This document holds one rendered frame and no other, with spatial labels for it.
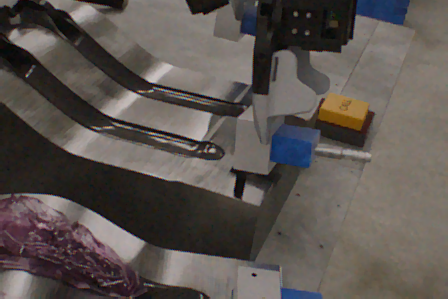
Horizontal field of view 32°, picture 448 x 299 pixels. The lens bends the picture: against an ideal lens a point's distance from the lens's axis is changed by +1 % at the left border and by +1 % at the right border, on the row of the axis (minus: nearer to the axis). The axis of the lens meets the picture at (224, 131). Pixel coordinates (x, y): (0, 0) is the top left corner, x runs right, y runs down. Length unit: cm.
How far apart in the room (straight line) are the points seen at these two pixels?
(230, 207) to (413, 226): 174
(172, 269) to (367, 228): 172
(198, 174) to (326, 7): 21
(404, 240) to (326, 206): 147
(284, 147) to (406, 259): 158
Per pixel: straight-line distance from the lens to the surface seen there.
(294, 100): 73
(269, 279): 67
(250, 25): 105
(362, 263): 225
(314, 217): 91
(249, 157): 77
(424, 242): 241
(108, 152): 81
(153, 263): 71
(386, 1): 407
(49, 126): 82
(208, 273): 71
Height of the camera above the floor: 130
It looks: 28 degrees down
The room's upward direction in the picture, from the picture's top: 10 degrees clockwise
